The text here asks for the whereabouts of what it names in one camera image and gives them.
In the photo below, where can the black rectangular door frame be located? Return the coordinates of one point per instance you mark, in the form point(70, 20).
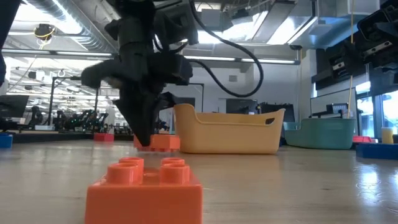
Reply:
point(199, 93)

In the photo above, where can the orange eight-stud toy brick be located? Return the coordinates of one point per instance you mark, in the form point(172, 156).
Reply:
point(164, 143)

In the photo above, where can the yellow plastic bin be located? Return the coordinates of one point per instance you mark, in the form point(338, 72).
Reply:
point(227, 137)

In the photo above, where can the blue toy brick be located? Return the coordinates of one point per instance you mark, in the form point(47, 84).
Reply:
point(281, 142)
point(5, 141)
point(377, 151)

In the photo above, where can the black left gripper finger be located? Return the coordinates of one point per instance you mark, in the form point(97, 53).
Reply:
point(167, 101)
point(141, 118)

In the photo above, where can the black aluminium table frame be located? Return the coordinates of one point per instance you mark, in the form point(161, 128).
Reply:
point(46, 137)

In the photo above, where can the black background robot rig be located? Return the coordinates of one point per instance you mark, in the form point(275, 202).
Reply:
point(77, 119)

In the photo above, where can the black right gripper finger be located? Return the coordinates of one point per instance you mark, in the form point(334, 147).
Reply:
point(381, 26)
point(342, 62)

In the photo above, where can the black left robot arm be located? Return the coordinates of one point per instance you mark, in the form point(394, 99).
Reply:
point(133, 7)

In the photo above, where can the black computer monitor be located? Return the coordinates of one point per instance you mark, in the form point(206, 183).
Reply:
point(12, 105)

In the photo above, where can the desk with keyboard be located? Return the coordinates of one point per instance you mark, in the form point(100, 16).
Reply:
point(334, 111)

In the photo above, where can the orange four-stud toy brick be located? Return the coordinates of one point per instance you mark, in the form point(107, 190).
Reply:
point(143, 199)

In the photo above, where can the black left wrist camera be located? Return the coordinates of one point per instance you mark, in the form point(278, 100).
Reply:
point(174, 21)

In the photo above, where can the red eight-stud toy brick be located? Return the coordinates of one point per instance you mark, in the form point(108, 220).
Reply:
point(104, 137)

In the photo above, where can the long ceiling tube light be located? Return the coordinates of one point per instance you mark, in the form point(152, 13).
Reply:
point(248, 59)

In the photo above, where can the light teal plastic bin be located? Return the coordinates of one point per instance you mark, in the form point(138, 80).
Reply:
point(320, 133)

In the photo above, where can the black office equipment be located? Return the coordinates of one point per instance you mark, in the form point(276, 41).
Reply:
point(280, 109)

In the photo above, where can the yellow container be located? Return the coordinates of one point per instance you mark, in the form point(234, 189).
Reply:
point(387, 136)

